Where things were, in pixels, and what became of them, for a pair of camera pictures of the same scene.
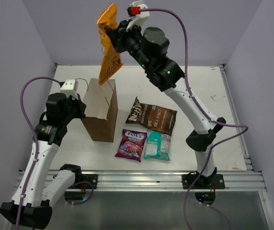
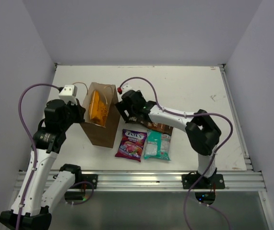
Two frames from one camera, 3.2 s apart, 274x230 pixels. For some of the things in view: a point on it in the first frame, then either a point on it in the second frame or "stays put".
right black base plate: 213,181 stays put
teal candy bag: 157,145 stays put
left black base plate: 91,178 stays put
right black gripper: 119,35 -> 122,106
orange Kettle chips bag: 110,61 -> 99,109
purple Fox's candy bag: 131,144 stays put
